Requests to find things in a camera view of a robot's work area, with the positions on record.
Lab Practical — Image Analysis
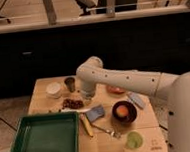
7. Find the blue sponge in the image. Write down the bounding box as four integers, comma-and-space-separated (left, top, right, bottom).
86, 105, 105, 122

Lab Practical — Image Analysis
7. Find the dark bowl with orange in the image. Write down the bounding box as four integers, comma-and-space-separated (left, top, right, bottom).
112, 100, 137, 124

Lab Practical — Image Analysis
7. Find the dark metal cup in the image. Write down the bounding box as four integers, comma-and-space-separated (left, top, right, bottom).
64, 77, 76, 93

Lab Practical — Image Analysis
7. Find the green plastic tray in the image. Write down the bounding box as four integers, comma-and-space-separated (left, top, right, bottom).
11, 112, 79, 152

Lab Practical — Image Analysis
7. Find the orange red plate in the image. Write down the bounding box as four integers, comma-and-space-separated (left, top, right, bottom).
106, 85, 126, 95

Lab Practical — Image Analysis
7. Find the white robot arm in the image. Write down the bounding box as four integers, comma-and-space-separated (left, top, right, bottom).
76, 56, 190, 152

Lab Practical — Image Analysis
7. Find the green plastic cup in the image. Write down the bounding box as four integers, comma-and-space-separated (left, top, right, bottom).
126, 131, 143, 150

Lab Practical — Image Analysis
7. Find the black floor cable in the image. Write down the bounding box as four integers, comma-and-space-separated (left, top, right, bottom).
0, 110, 17, 133

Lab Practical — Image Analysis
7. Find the metal fork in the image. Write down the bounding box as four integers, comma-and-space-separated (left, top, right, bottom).
92, 124, 121, 139

